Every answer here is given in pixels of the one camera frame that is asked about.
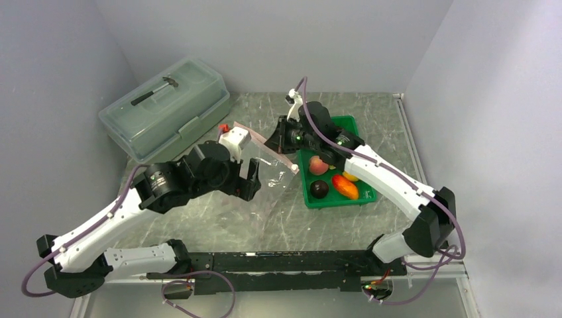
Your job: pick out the pink peach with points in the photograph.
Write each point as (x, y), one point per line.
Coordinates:
(317, 166)

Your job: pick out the clear plastic storage box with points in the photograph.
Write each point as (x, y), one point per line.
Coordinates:
(165, 124)

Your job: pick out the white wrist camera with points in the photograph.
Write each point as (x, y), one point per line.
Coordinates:
(234, 139)
(295, 101)

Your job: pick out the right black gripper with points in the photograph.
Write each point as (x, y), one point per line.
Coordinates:
(278, 142)

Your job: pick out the clear zip top bag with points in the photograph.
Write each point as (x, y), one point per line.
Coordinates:
(275, 173)

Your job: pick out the orange fruit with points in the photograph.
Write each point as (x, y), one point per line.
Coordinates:
(350, 177)

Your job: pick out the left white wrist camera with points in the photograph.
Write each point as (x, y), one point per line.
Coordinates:
(234, 139)

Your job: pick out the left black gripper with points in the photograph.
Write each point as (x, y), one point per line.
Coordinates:
(240, 186)

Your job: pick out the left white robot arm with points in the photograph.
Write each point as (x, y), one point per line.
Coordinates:
(83, 259)

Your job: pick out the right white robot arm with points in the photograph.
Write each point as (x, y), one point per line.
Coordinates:
(424, 206)

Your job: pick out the green plastic tray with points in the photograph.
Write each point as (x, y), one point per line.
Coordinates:
(367, 194)

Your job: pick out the black handled hammer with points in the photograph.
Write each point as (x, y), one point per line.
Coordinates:
(167, 82)

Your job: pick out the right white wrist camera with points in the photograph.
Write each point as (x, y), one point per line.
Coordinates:
(295, 101)

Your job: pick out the red orange mango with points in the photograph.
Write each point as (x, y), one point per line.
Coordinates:
(345, 187)

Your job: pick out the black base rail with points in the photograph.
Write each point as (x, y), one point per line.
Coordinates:
(345, 270)

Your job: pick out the dark purple plum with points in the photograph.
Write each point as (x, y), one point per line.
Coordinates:
(319, 189)

